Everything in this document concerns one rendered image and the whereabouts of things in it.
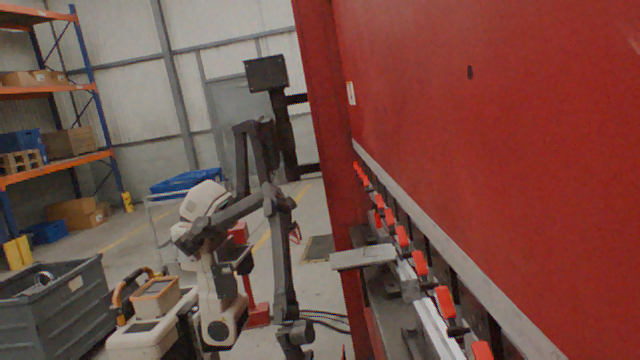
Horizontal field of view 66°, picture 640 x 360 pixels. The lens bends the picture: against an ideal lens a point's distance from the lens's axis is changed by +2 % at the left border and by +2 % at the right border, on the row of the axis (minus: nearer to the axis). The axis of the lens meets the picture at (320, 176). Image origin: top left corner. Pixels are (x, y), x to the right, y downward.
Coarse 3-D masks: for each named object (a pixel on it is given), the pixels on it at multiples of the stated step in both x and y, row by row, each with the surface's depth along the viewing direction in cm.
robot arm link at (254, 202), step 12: (264, 192) 177; (276, 192) 177; (240, 204) 185; (252, 204) 181; (276, 204) 171; (288, 204) 177; (216, 216) 191; (228, 216) 187; (240, 216) 186; (192, 228) 195; (204, 228) 191; (216, 228) 192
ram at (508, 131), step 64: (384, 0) 111; (448, 0) 66; (512, 0) 47; (576, 0) 37; (384, 64) 126; (448, 64) 71; (512, 64) 50; (576, 64) 38; (384, 128) 146; (448, 128) 77; (512, 128) 53; (576, 128) 40; (448, 192) 84; (512, 192) 56; (576, 192) 42; (448, 256) 93; (512, 256) 60; (576, 256) 44; (576, 320) 46
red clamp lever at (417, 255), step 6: (414, 252) 110; (420, 252) 110; (414, 258) 109; (420, 258) 109; (420, 264) 108; (420, 270) 107; (426, 270) 107; (420, 276) 107; (426, 276) 106; (426, 282) 105; (432, 282) 105; (438, 282) 105; (420, 288) 105; (426, 288) 104; (432, 288) 105
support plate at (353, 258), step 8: (360, 248) 211; (368, 248) 210; (336, 256) 207; (344, 256) 205; (352, 256) 204; (360, 256) 202; (376, 256) 199; (384, 256) 197; (392, 256) 196; (336, 264) 198; (344, 264) 196; (352, 264) 195; (360, 264) 194; (368, 264) 194
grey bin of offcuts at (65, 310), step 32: (96, 256) 392; (0, 288) 369; (32, 288) 380; (64, 288) 353; (96, 288) 386; (0, 320) 330; (32, 320) 325; (64, 320) 350; (96, 320) 381; (0, 352) 335; (32, 352) 331; (64, 352) 346
